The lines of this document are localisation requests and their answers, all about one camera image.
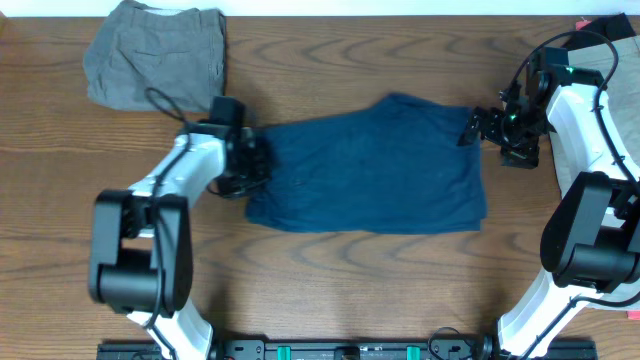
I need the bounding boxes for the navy blue shorts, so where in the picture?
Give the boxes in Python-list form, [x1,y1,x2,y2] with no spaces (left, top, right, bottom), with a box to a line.
[245,93,488,235]

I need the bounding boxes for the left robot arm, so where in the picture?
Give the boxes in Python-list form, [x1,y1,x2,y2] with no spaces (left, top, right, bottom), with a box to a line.
[88,88,270,359]

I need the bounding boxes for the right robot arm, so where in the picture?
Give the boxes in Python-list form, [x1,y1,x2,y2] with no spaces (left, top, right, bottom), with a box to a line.
[458,46,639,359]

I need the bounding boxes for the beige khaki shorts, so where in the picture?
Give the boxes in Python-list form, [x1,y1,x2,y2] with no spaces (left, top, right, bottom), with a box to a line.
[550,36,639,196]

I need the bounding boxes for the black garment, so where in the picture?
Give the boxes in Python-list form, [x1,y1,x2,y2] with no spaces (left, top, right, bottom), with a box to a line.
[562,13,636,51]

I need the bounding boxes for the folded grey shorts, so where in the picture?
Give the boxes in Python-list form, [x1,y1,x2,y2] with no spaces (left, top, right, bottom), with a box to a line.
[83,1,226,112]

